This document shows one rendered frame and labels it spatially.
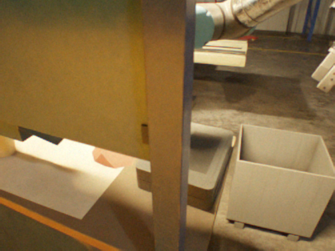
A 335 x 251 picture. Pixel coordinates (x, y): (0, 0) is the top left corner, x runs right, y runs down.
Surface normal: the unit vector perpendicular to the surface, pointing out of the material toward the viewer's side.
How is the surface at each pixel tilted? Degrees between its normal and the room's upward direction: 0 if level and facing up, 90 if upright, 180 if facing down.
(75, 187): 0
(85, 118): 90
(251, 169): 90
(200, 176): 0
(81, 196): 0
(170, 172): 90
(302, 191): 90
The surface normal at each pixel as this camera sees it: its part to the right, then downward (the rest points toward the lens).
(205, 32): 0.53, 0.41
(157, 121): -0.37, 0.46
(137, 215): 0.00, -0.87
